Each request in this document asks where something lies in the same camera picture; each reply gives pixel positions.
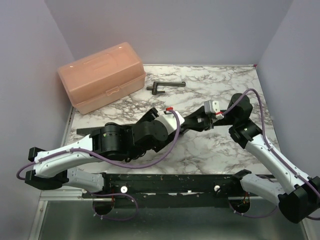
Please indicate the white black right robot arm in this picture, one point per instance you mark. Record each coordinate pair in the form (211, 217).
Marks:
(296, 194)

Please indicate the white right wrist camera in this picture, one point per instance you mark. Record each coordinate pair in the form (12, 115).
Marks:
(212, 109)

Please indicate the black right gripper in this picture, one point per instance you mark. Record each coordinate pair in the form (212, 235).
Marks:
(207, 122)

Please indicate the pink translucent plastic box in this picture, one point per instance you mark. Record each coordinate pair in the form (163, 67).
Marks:
(99, 79)

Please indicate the light wooden picture frame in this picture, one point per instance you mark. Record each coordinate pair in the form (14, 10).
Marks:
(111, 126)

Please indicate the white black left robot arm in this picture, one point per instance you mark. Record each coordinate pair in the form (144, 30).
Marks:
(113, 143)

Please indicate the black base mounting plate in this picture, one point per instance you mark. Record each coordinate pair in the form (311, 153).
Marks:
(172, 191)

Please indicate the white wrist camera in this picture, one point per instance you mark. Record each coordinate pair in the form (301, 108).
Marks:
(169, 121)
(212, 109)

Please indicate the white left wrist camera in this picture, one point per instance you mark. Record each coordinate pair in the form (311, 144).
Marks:
(169, 121)

